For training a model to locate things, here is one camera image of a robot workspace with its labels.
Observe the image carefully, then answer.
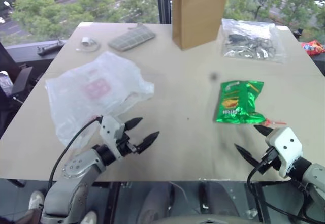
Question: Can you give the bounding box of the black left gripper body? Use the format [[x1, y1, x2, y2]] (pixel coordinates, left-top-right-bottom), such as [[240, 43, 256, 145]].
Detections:
[[116, 130, 142, 157]]

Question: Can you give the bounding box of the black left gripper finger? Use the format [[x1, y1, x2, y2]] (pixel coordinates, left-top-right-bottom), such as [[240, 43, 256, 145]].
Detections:
[[124, 117, 144, 135], [137, 131, 160, 154]]

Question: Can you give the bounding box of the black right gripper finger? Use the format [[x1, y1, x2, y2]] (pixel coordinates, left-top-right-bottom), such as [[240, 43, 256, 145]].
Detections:
[[253, 124, 275, 137], [234, 143, 261, 169]]

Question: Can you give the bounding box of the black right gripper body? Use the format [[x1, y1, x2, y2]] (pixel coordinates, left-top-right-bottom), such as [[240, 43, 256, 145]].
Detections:
[[256, 146, 281, 175]]

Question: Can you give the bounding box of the small red plastic strip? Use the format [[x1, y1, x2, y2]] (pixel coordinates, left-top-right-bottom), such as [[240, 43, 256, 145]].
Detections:
[[264, 118, 287, 128]]

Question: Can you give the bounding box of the green snack bag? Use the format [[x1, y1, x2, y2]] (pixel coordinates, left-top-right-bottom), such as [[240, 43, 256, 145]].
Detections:
[[212, 80, 268, 125]]

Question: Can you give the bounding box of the white translucent plastic bag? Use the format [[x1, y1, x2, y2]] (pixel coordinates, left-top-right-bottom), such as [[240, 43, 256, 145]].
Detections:
[[44, 51, 156, 150]]

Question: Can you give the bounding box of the white shoe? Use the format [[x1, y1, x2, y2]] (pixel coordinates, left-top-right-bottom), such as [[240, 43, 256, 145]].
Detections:
[[80, 210, 99, 224], [28, 190, 46, 211]]

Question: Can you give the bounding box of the grey checked mesh pouch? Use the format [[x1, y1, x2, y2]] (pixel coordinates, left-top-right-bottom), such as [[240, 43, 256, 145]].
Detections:
[[107, 22, 157, 53]]

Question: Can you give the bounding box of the clear bag with black parts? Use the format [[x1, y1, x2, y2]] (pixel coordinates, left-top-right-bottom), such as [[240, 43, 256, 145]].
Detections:
[[220, 18, 288, 65]]

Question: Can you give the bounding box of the red snack packet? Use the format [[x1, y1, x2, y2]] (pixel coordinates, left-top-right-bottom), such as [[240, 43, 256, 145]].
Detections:
[[300, 40, 325, 57]]

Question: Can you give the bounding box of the small black object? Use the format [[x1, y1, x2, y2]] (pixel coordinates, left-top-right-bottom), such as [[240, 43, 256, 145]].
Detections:
[[292, 27, 305, 40]]

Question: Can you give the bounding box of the black tool on sill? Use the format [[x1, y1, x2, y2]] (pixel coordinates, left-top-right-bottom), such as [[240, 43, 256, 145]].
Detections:
[[37, 39, 68, 56]]

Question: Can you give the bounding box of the black chair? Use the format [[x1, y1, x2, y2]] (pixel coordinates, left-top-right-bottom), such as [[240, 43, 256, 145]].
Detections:
[[0, 65, 34, 100]]

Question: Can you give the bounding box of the brown paper bag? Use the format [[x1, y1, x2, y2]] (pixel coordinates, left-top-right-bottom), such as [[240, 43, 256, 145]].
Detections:
[[172, 0, 231, 51]]

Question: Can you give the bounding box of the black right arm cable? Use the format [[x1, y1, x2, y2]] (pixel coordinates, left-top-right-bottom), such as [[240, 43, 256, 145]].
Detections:
[[247, 147, 325, 224]]

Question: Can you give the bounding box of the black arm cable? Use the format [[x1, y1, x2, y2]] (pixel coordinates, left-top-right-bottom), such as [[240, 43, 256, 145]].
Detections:
[[47, 116, 104, 193], [247, 147, 325, 224]]

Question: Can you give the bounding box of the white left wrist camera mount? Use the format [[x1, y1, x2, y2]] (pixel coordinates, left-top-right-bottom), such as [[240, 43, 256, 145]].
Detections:
[[99, 115, 126, 160]]

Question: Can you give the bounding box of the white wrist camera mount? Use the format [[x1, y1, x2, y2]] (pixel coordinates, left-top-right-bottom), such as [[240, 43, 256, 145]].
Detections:
[[99, 115, 126, 160], [265, 126, 304, 179]]

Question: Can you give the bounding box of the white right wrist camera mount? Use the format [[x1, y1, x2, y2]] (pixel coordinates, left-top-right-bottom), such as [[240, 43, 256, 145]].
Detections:
[[265, 126, 304, 179]]

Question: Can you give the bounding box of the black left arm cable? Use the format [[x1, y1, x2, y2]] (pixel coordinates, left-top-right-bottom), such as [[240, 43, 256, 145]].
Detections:
[[47, 116, 104, 193]]

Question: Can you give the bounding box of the dark window frame post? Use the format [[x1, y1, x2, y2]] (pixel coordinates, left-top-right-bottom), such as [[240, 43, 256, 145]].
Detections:
[[155, 0, 174, 24]]

